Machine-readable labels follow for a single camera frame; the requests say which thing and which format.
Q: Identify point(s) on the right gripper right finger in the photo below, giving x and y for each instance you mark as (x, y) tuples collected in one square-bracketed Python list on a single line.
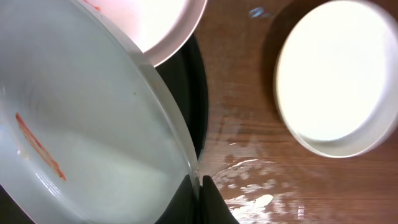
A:
[(213, 209)]

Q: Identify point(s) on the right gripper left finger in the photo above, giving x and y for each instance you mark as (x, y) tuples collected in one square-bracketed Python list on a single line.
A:
[(182, 208)]

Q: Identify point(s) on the pale green plate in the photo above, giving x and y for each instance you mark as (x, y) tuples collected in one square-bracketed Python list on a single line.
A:
[(90, 133)]

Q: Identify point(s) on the cream white plate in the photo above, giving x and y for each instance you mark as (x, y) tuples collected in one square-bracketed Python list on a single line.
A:
[(336, 78)]

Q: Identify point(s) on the black round tray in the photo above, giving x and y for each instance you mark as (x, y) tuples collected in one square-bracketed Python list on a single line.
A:
[(184, 74)]

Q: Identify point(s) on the pink white plate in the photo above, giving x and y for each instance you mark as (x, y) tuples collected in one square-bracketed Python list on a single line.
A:
[(158, 27)]

